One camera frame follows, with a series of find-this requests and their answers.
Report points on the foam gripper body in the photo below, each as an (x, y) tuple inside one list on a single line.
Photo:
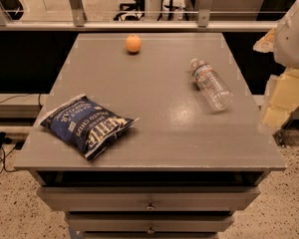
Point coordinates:
[(291, 45)]

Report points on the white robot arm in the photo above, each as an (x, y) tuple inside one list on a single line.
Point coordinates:
[(283, 41)]

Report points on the blue potato chip bag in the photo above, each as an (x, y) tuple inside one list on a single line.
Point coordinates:
[(85, 125)]

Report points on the clear plastic water bottle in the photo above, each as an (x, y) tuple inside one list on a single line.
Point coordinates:
[(216, 92)]

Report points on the grey drawer cabinet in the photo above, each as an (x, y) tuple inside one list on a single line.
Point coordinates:
[(177, 141)]

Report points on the orange fruit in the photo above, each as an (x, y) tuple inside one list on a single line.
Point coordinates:
[(133, 43)]

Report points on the lower grey drawer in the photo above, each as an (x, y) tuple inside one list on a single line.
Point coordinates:
[(148, 223)]

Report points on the metal railing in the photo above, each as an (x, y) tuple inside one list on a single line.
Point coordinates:
[(135, 16)]

